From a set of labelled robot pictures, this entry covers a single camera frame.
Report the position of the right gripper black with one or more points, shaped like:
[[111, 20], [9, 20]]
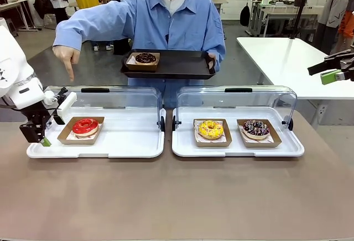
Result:
[[349, 67]]

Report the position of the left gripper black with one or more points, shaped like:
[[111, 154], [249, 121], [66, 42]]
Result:
[[41, 118]]

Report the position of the cardboard box of chocolate donut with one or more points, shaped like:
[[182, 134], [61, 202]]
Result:
[[131, 65]]

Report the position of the chocolate glazed donut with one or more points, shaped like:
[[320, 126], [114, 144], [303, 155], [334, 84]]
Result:
[[141, 60]]

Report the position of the black serving tray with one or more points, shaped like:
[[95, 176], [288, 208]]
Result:
[[179, 67]]

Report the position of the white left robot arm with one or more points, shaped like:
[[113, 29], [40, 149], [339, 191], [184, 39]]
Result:
[[16, 86]]

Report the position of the person's left forearm blue sleeve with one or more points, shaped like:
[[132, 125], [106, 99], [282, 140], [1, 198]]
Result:
[[217, 42]]

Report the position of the person's right forearm blue sleeve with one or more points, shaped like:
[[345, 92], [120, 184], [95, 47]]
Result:
[[69, 31]]

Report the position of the cardboard box of red donut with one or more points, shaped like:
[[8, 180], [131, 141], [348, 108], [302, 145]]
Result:
[[65, 138]]

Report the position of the red glazed donut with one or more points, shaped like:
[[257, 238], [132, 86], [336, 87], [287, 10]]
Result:
[[83, 130]]

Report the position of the cardboard box of sprinkled donut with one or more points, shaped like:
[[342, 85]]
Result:
[[275, 141]]

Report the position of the dark donut with coloured sprinkles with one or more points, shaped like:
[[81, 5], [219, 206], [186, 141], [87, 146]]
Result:
[[250, 131]]

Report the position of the cardboard box of yellow donut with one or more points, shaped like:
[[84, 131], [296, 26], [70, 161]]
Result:
[[226, 140]]

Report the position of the yellow sprinkled donut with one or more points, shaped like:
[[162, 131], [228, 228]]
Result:
[[206, 133]]

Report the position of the person's torso blue shirt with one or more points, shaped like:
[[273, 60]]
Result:
[[171, 25]]

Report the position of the person's right hand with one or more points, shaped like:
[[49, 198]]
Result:
[[66, 57]]

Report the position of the person's left hand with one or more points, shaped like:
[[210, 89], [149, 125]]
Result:
[[212, 63]]

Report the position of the large white table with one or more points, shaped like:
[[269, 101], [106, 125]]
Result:
[[287, 64]]

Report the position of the mannequin with grey orange clothes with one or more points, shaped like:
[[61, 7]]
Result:
[[334, 11]]

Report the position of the white background workbench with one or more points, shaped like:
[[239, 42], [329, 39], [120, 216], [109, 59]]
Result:
[[282, 10]]

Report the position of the white display tray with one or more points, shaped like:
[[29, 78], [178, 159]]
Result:
[[127, 144], [235, 151]]

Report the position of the black backpack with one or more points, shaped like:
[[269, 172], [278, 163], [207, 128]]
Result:
[[245, 15]]

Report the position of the small white background table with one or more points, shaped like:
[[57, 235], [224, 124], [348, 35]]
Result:
[[13, 4]]

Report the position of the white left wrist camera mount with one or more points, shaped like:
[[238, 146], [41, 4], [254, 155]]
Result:
[[66, 104]]

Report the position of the black camera stand pole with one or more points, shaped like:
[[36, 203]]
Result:
[[301, 6]]

